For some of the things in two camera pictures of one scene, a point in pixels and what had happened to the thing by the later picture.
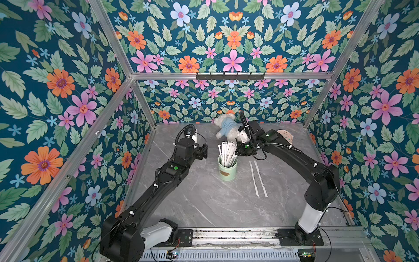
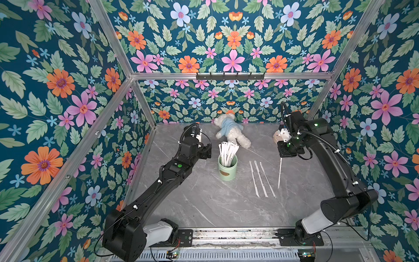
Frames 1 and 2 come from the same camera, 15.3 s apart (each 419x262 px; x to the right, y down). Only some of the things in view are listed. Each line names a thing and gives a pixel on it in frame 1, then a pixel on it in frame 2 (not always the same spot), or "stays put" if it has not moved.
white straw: x=261 y=179 stays put
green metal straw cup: x=227 y=173 stays put
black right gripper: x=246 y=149 -> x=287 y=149
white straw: x=254 y=179 stays put
